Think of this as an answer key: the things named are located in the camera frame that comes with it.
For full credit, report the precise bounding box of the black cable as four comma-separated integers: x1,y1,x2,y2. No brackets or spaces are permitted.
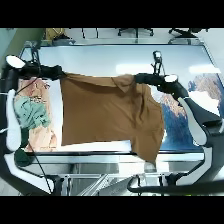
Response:
30,145,54,195

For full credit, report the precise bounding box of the dark green garment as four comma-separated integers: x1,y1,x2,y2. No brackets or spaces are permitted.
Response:
13,127,35,168

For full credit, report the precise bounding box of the brown T-shirt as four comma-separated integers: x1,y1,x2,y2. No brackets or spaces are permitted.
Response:
59,72,166,165

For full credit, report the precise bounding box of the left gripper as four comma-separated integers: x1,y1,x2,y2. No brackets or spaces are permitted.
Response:
38,64,67,81

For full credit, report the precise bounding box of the black office chair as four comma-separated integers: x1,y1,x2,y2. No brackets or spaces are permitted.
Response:
167,27,210,39

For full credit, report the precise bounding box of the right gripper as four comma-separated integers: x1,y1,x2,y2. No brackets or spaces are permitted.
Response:
134,72,165,87

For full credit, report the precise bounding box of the light green garment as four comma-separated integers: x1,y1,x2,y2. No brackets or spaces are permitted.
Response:
13,95,52,131

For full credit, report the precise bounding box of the silver frame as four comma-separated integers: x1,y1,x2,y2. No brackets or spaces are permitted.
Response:
19,151,208,197

